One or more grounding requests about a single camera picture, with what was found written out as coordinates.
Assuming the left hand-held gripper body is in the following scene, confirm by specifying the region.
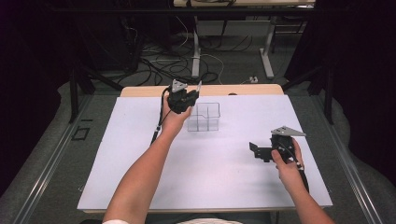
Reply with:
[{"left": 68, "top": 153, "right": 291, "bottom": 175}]
[{"left": 166, "top": 78, "right": 194, "bottom": 115}]

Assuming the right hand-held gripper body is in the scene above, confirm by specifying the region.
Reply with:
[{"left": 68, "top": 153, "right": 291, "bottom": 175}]
[{"left": 269, "top": 125, "right": 307, "bottom": 164}]

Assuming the clear plastic pen organizer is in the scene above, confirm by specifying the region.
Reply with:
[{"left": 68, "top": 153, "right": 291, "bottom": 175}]
[{"left": 186, "top": 102, "right": 221, "bottom": 133}]

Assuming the person's left hand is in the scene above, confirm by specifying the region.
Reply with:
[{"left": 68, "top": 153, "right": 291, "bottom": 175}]
[{"left": 160, "top": 92, "right": 193, "bottom": 138}]

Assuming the person's right hand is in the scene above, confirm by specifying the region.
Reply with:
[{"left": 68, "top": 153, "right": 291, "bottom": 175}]
[{"left": 270, "top": 137, "right": 305, "bottom": 189}]

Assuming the wooden table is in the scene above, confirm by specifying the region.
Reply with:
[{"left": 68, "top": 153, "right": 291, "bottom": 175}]
[{"left": 77, "top": 83, "right": 333, "bottom": 215}]

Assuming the white-legged background desk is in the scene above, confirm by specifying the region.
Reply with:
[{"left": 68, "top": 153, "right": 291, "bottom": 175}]
[{"left": 173, "top": 0, "right": 317, "bottom": 80}]

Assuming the white table sheet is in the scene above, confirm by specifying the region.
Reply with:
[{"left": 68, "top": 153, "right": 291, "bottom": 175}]
[{"left": 77, "top": 94, "right": 333, "bottom": 211}]

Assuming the black metal stand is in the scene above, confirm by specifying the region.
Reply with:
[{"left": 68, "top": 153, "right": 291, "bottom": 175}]
[
  {"left": 68, "top": 62, "right": 124, "bottom": 124},
  {"left": 281, "top": 63, "right": 334, "bottom": 126}
]

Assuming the person's white shirt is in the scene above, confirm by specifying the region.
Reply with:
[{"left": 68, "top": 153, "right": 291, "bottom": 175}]
[{"left": 102, "top": 217, "right": 246, "bottom": 224}]

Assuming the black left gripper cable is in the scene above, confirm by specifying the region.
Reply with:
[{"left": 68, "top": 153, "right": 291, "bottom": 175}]
[{"left": 150, "top": 88, "right": 172, "bottom": 146}]

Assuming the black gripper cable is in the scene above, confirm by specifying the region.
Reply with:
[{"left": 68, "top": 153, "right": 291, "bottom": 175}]
[
  {"left": 150, "top": 88, "right": 172, "bottom": 146},
  {"left": 278, "top": 142, "right": 311, "bottom": 194}
]

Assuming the tangle of floor cables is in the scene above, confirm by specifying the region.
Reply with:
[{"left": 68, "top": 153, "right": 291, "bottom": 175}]
[{"left": 136, "top": 15, "right": 254, "bottom": 87}]

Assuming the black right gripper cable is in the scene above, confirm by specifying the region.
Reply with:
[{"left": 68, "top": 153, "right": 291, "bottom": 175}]
[{"left": 278, "top": 142, "right": 311, "bottom": 194}]

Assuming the aluminium floor rail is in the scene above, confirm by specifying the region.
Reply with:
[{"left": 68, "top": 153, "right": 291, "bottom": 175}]
[
  {"left": 12, "top": 94, "right": 94, "bottom": 224},
  {"left": 311, "top": 94, "right": 384, "bottom": 224}
]

